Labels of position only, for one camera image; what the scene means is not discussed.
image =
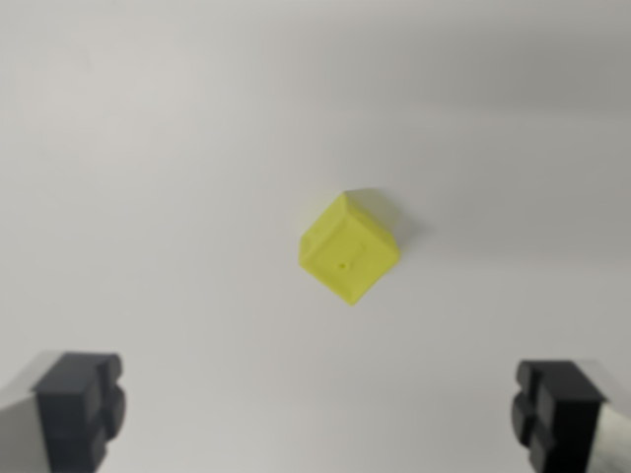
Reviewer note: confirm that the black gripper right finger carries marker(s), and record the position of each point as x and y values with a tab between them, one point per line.
562	419

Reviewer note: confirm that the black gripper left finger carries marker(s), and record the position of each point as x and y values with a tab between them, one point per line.
74	409

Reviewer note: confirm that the yellow cube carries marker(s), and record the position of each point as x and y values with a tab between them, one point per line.
345	251

